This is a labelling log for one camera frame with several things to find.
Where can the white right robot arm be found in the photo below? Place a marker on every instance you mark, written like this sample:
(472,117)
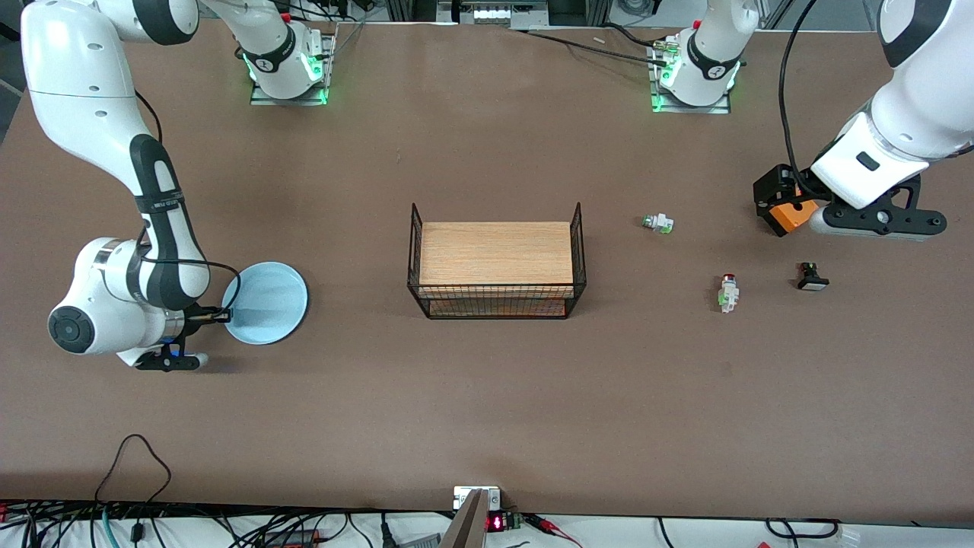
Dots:
(84,84)

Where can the red cap push button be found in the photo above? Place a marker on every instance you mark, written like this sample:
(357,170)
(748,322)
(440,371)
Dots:
(729,293)

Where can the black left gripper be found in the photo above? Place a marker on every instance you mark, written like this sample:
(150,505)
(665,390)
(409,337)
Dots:
(773,188)

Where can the red clip lead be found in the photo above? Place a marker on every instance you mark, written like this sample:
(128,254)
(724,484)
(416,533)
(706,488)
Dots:
(544,524)

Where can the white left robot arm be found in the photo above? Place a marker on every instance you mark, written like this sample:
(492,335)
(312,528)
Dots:
(921,114)

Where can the grey slanted beam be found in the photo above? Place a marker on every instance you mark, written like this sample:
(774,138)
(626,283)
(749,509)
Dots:
(468,525)

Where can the white power strip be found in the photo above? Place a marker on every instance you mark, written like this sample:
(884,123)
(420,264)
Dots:
(494,13)

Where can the black square white-top button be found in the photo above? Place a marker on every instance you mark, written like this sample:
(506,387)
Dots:
(813,281)

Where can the orange box black face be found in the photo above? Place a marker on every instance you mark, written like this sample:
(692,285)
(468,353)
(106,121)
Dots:
(795,217)

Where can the red digit display module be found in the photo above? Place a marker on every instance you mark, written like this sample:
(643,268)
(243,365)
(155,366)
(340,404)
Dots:
(496,523)

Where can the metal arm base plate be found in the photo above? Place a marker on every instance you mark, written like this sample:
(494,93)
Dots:
(685,109)
(289,101)

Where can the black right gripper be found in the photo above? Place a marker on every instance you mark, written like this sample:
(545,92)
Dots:
(195,317)

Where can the light blue plate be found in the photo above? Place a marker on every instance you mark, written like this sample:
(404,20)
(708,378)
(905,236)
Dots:
(266,304)

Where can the white outlet box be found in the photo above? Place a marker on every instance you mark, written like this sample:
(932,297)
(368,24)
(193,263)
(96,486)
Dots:
(461,498)

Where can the green cap push button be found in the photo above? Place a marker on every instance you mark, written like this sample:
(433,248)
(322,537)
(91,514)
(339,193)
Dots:
(659,223)

